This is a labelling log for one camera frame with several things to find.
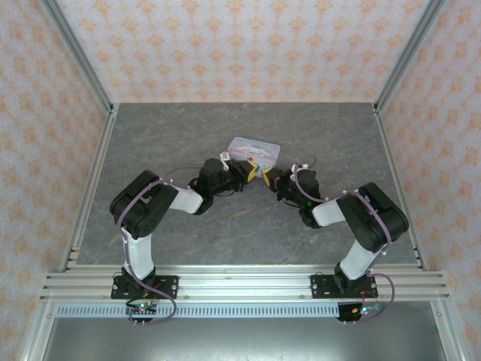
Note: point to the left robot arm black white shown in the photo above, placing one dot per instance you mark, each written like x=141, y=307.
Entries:
x=143, y=210

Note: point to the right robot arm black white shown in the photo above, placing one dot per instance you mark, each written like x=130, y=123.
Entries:
x=372, y=214

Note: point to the pastel cartoon tin box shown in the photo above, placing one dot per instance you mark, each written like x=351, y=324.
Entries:
x=255, y=150

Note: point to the grey metal sheet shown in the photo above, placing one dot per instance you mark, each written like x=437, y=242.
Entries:
x=240, y=340

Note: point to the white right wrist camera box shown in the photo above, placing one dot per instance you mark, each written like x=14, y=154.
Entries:
x=303, y=165

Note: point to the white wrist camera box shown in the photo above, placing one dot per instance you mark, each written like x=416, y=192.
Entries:
x=224, y=156
x=303, y=165

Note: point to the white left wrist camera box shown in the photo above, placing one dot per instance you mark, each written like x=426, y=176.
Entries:
x=224, y=156

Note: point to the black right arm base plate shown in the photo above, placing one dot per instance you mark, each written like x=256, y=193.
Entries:
x=321, y=286

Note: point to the aluminium side rail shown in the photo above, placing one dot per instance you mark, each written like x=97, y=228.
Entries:
x=402, y=188
x=90, y=188

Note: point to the aluminium cross rail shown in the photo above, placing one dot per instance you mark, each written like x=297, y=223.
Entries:
x=244, y=282

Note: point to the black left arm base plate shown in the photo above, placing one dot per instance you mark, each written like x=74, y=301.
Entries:
x=169, y=286

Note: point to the aluminium frame post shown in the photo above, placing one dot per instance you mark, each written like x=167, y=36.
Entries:
x=409, y=56
x=79, y=56

